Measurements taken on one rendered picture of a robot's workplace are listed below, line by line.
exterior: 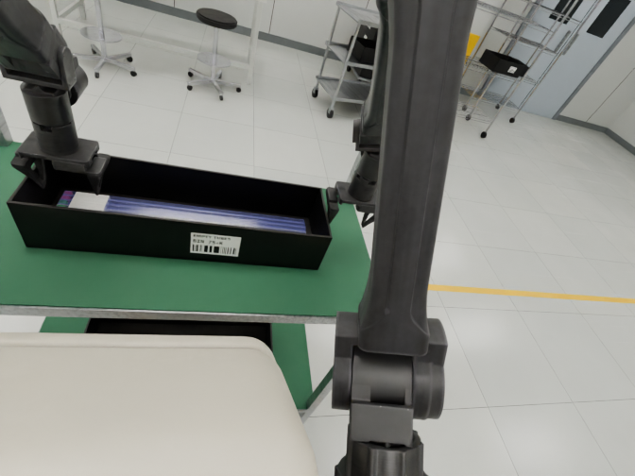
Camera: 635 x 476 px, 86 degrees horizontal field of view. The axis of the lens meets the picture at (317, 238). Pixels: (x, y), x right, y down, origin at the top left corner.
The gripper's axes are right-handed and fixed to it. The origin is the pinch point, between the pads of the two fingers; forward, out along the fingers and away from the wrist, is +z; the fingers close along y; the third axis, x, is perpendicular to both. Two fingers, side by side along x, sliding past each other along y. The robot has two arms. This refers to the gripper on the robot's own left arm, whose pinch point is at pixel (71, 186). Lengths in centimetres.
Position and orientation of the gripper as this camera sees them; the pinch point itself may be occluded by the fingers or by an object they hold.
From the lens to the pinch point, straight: 80.6
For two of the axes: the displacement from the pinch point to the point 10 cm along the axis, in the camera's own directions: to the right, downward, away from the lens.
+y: -9.5, -1.1, -2.9
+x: 1.2, 7.4, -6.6
